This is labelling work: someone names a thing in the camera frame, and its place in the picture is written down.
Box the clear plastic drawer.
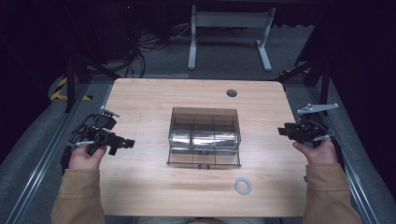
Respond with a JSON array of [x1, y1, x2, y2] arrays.
[[165, 145, 243, 171]]

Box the transparent grey drawer organizer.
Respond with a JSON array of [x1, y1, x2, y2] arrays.
[[167, 106, 242, 154]]

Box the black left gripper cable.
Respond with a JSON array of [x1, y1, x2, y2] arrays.
[[61, 113, 101, 174]]

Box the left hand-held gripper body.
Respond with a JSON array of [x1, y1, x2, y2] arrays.
[[68, 105, 127, 157]]

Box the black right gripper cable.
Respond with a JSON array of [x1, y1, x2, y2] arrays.
[[329, 136, 347, 172]]

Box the person's right hand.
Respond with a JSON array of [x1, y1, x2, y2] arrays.
[[291, 138, 339, 166]]

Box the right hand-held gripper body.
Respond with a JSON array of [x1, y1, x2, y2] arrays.
[[289, 103, 340, 145]]

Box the person's left hand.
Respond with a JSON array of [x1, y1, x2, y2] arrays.
[[67, 143, 107, 172]]

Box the white metal table frame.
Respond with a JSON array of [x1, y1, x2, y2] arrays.
[[187, 4, 277, 73]]

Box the black metal stand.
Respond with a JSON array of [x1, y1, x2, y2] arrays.
[[279, 58, 332, 106], [63, 50, 123, 114]]

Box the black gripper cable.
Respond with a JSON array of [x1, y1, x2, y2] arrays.
[[61, 113, 101, 174], [329, 136, 347, 172]]

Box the tangle of black floor cables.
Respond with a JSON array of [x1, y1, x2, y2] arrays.
[[122, 21, 194, 78]]

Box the aluminium floor rail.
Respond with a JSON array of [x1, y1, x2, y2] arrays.
[[4, 83, 92, 224], [306, 83, 382, 224]]

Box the grey spiral hair tie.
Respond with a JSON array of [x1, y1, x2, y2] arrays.
[[233, 176, 253, 196]]

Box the yellow black hazard tape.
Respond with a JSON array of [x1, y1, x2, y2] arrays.
[[49, 77, 93, 102]]

